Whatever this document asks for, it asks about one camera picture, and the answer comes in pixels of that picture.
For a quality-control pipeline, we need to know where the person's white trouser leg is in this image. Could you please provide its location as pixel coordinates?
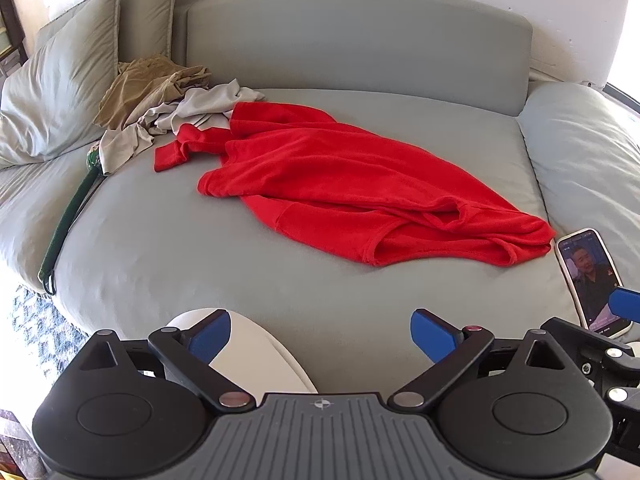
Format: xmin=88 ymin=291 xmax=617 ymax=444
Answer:
xmin=165 ymin=308 xmax=318 ymax=396

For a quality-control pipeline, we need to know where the tan crumpled garment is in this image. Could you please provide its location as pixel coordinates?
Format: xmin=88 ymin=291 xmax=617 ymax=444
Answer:
xmin=92 ymin=57 xmax=213 ymax=131

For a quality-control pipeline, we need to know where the large grey pillow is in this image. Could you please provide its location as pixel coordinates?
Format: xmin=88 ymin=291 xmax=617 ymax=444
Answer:
xmin=0 ymin=0 xmax=121 ymax=168

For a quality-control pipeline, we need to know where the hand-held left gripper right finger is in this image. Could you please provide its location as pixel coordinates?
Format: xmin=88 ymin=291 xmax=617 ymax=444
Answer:
xmin=387 ymin=309 xmax=568 ymax=408

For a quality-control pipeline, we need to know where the green strap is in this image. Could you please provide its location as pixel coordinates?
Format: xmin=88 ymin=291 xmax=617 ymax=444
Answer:
xmin=39 ymin=142 xmax=106 ymax=295

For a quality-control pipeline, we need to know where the red t-shirt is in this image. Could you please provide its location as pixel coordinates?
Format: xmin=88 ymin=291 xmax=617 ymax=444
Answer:
xmin=154 ymin=101 xmax=557 ymax=267

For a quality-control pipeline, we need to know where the blue patterned rug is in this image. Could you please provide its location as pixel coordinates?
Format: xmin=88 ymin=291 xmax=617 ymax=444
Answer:
xmin=0 ymin=285 xmax=96 ymax=401

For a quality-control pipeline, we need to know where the pale grey pillow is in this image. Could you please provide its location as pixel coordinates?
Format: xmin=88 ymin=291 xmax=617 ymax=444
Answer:
xmin=517 ymin=81 xmax=640 ymax=311

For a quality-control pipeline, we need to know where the light grey crumpled garment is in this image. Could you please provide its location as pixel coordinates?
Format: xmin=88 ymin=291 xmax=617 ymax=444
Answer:
xmin=97 ymin=79 xmax=266 ymax=177

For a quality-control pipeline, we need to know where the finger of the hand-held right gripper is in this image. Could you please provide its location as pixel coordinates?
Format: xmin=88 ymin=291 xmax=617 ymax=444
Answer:
xmin=606 ymin=285 xmax=640 ymax=322

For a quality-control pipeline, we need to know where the beige back cushion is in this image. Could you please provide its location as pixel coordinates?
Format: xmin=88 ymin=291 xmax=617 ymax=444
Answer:
xmin=117 ymin=0 xmax=181 ymax=68

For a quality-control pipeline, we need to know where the smartphone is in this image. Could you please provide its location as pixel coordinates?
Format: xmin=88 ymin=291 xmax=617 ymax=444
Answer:
xmin=556 ymin=228 xmax=635 ymax=338

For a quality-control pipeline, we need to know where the grey sofa backrest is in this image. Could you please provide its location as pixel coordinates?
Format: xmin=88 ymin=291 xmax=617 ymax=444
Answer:
xmin=172 ymin=0 xmax=533 ymax=118

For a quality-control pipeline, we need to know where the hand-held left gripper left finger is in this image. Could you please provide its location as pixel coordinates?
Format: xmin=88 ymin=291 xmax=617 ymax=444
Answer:
xmin=80 ymin=309 xmax=253 ymax=408

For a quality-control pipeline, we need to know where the grey sofa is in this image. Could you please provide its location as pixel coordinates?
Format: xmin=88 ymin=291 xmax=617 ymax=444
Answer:
xmin=0 ymin=87 xmax=596 ymax=393

